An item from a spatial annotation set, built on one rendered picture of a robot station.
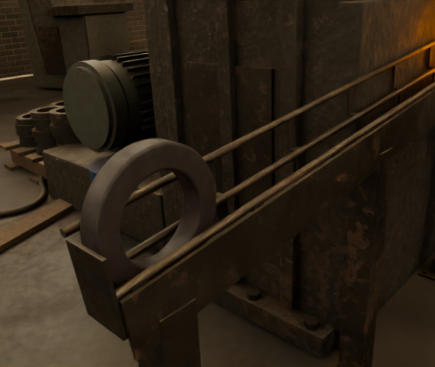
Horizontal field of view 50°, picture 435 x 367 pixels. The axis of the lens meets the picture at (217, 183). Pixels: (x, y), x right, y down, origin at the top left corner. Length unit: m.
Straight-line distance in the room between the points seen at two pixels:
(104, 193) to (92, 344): 0.98
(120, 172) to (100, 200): 0.04
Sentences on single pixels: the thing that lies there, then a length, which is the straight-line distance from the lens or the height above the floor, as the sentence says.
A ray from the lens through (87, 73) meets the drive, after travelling 1.94.
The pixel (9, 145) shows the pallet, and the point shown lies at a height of 0.14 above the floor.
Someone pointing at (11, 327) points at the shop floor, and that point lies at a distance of 1.59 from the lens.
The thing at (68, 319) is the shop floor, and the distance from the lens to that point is 1.55.
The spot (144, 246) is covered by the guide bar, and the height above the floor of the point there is 0.61.
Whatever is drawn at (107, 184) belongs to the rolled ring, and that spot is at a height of 0.72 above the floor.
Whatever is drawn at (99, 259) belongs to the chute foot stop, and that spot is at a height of 0.65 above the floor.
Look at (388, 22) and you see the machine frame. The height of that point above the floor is 0.82.
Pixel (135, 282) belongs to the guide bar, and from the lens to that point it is 0.53.
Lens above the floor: 0.89
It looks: 22 degrees down
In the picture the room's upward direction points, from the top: 3 degrees counter-clockwise
